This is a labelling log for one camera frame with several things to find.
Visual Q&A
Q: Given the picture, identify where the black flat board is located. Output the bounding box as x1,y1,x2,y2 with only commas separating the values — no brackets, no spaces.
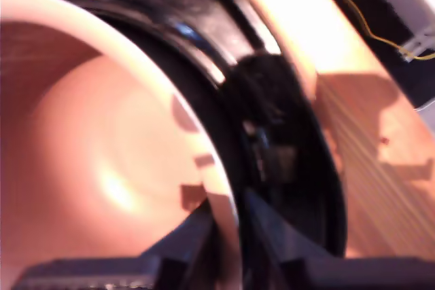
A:
305,0,435,109

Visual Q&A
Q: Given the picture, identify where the thin yellow cable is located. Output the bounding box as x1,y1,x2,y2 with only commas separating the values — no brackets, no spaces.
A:
342,0,435,62

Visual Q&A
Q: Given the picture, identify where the white plastic bracket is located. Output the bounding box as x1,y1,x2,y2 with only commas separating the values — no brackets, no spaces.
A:
398,26,435,62

